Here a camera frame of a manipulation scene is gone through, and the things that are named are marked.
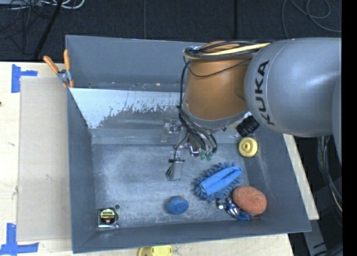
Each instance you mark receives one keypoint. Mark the grey metal bin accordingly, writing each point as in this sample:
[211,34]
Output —
[134,182]

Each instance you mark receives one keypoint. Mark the blue and red toy figure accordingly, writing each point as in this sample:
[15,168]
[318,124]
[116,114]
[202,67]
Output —
[232,209]

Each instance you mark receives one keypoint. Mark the blue microfibre duster cloth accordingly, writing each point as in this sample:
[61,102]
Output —
[219,182]

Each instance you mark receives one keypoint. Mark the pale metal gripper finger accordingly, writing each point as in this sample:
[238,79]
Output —
[170,130]
[175,169]

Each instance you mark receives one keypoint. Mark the blue round disc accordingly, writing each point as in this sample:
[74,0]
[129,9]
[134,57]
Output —
[176,205]

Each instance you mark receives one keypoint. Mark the black cylinder on white bracket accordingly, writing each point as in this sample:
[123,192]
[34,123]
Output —
[246,126]

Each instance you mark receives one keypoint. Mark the yellow and black small box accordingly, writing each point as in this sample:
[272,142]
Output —
[108,217]

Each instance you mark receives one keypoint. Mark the orange-brown round sponge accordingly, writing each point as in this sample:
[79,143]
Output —
[249,199]

